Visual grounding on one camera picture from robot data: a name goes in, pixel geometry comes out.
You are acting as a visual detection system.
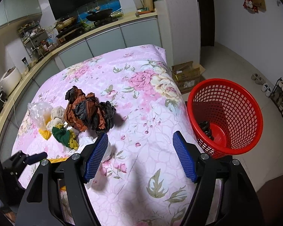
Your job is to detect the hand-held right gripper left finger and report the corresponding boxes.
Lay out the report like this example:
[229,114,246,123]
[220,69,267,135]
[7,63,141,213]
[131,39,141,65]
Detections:
[15,132,109,226]

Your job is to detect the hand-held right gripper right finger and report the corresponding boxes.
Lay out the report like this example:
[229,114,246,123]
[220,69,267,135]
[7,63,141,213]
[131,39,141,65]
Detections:
[173,131,266,226]

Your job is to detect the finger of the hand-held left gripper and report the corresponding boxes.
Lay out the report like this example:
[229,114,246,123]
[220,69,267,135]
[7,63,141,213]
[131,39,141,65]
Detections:
[2,151,48,177]

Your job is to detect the green and yellow scouring sponge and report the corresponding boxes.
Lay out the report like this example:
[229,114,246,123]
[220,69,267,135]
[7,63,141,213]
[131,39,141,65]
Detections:
[52,124,80,150]

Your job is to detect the black plastic scrap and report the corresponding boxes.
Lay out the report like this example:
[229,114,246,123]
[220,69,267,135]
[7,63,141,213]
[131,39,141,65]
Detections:
[198,121,215,140]

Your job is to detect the black plastic bag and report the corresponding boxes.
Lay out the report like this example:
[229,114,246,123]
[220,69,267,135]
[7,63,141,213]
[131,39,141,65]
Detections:
[94,101,117,136]

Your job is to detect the orange and black bag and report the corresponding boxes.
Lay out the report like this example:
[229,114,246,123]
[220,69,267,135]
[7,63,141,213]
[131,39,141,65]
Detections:
[65,86,102,133]

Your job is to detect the red plastic mesh basket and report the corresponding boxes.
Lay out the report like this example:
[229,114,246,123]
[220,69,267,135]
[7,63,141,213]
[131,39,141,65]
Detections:
[187,78,264,159]

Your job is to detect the crumpled white tissue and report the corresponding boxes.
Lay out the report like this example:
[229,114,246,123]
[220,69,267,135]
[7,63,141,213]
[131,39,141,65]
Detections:
[66,132,112,189]

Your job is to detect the yellow ribbed sponge cloth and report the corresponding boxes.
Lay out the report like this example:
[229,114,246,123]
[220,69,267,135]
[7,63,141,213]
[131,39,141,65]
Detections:
[39,127,52,140]

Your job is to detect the clear plastic bag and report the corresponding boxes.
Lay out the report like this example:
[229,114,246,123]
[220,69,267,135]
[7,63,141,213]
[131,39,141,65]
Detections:
[28,102,53,131]

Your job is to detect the cream crumpled foam wrap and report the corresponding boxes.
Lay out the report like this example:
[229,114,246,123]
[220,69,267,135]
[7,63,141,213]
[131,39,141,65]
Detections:
[47,107,67,131]

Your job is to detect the pink floral blanket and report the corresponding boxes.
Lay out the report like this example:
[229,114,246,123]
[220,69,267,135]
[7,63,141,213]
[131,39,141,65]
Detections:
[11,44,224,226]

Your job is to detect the white rice cooker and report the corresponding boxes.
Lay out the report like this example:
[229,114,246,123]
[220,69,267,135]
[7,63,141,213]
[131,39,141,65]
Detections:
[0,66,22,95]

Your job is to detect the cardboard box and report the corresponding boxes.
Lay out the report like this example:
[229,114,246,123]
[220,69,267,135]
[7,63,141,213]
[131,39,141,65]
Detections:
[172,61,206,95]

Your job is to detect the white shoes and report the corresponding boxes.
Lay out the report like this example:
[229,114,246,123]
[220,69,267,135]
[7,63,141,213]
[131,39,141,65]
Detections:
[261,83,273,97]

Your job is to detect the beige slippers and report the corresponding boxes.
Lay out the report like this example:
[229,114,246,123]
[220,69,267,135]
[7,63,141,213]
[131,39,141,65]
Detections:
[251,73,265,86]

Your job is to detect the black shoe rack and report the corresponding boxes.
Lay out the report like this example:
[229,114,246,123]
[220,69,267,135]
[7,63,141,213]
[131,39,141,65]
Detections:
[269,77,283,120]

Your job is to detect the metal kitchen rack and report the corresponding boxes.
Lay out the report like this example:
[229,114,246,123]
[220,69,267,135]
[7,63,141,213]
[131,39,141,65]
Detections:
[17,21,56,53]

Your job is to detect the grey lower cabinets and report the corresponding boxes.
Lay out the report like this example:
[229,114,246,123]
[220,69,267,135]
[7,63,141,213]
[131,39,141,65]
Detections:
[0,18,162,156]

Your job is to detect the grey cabinets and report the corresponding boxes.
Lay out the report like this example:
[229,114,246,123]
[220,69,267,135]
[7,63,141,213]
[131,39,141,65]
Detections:
[0,0,43,34]
[0,18,162,156]

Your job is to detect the black gas stove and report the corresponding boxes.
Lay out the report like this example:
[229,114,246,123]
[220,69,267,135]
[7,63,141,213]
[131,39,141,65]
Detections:
[55,25,86,39]

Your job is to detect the beige kitchen countertop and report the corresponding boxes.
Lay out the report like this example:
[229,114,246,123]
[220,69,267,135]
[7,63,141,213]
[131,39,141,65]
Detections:
[0,9,158,137]

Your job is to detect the frying pan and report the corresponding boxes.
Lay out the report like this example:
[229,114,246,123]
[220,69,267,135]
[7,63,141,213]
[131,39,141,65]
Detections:
[54,16,77,31]

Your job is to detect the black wok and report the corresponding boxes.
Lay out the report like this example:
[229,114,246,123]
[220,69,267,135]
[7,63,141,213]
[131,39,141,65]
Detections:
[86,9,114,22]

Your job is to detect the grey upper cabinets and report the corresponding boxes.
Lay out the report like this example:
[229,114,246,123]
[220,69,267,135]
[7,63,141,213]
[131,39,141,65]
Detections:
[0,0,43,34]

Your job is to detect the red printed bag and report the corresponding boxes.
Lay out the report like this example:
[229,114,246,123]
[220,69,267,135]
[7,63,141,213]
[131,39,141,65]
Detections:
[243,0,259,14]

